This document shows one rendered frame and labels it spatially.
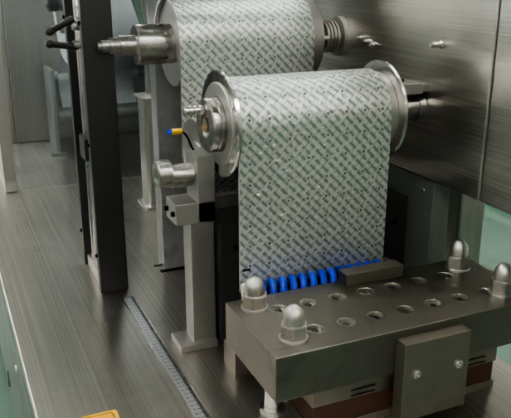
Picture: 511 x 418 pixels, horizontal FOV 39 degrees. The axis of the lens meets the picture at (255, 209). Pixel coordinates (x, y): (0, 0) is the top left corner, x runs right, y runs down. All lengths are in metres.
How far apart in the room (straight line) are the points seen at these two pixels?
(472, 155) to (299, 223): 0.26
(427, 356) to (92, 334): 0.54
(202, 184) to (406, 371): 0.38
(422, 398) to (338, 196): 0.30
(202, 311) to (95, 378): 0.18
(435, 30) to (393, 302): 0.41
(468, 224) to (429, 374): 0.49
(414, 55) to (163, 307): 0.59
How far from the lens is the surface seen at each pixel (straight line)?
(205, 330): 1.13
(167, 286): 1.34
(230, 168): 0.98
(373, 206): 1.08
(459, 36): 1.09
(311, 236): 1.05
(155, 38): 1.19
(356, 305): 0.98
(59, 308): 1.30
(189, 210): 1.04
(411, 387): 0.95
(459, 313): 0.99
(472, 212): 1.39
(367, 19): 1.28
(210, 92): 1.02
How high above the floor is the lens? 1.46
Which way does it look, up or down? 19 degrees down
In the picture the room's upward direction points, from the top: straight up
